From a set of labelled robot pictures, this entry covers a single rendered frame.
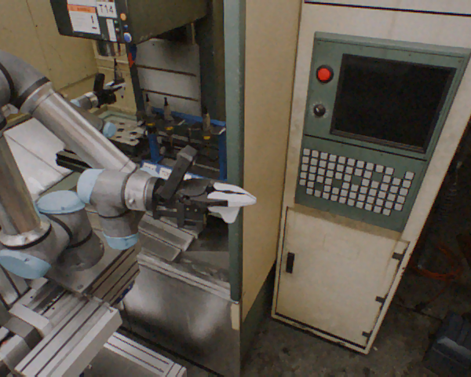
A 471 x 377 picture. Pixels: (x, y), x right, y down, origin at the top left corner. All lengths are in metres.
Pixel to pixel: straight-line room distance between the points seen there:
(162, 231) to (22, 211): 1.05
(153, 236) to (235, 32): 1.25
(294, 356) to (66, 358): 1.45
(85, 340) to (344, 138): 1.05
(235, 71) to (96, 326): 0.81
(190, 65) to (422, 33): 1.46
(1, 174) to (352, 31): 1.04
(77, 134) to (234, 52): 0.41
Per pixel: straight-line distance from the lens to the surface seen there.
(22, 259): 1.00
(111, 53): 2.02
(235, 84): 0.93
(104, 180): 0.76
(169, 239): 1.86
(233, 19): 0.89
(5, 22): 2.94
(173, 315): 1.86
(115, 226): 0.81
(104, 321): 1.18
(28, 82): 0.90
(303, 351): 2.32
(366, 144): 1.35
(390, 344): 2.48
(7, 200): 0.93
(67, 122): 0.90
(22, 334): 1.19
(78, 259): 1.19
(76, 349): 1.16
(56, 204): 1.09
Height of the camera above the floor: 2.01
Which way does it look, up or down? 38 degrees down
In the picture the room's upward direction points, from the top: straight up
